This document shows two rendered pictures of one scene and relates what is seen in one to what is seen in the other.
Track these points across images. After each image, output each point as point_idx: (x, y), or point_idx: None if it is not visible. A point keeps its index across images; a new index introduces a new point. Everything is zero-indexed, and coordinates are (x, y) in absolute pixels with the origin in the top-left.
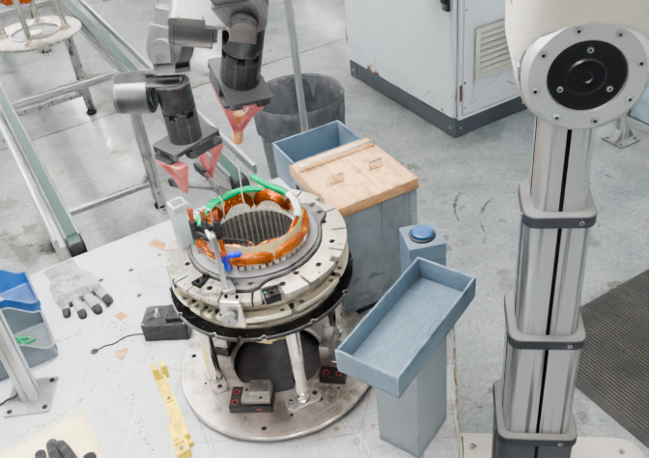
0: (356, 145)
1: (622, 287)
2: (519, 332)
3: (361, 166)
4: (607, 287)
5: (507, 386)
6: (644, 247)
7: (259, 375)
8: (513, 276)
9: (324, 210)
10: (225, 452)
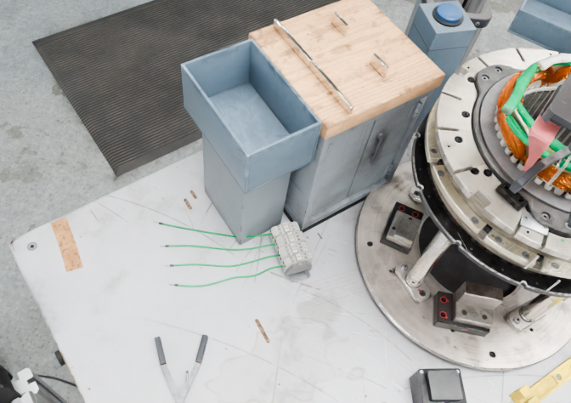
0: (291, 36)
1: (65, 84)
2: (483, 13)
3: (334, 42)
4: (59, 95)
5: (456, 70)
6: (10, 54)
7: (490, 275)
8: (16, 167)
9: (484, 66)
10: None
